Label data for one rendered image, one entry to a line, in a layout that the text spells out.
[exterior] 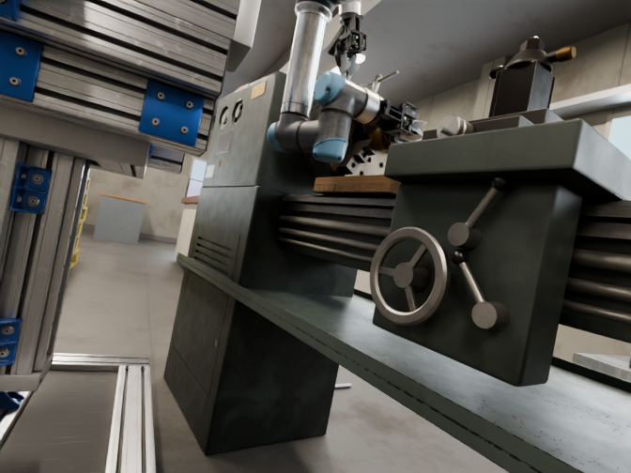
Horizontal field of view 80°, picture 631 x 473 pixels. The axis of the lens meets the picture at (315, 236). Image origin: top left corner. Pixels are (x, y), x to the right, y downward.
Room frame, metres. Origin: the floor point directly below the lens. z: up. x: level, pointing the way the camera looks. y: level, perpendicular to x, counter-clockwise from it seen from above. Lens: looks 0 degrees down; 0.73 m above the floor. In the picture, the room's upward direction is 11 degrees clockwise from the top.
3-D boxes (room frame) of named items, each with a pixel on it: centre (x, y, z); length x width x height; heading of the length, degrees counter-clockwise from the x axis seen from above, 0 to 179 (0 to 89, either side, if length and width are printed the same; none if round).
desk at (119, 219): (7.30, 3.78, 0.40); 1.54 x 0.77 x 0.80; 25
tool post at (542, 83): (0.71, -0.33, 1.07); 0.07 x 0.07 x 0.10; 34
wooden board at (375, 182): (1.03, -0.20, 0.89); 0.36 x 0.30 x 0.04; 124
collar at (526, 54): (0.70, -0.33, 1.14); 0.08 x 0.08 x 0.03
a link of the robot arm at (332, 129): (0.88, 0.02, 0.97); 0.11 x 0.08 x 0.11; 54
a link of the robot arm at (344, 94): (0.87, 0.01, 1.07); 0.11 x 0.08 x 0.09; 124
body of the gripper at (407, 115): (0.95, -0.13, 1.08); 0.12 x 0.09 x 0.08; 124
